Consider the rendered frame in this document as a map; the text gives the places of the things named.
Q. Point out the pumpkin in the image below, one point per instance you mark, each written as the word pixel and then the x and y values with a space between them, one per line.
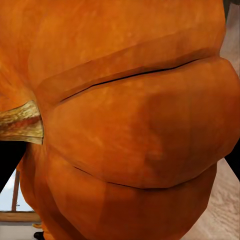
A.
pixel 46 233
pixel 125 108

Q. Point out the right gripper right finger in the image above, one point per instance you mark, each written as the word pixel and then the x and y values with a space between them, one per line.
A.
pixel 233 159

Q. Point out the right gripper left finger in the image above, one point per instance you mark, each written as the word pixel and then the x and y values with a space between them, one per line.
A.
pixel 11 152

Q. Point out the door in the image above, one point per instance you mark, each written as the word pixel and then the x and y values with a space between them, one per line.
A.
pixel 13 207

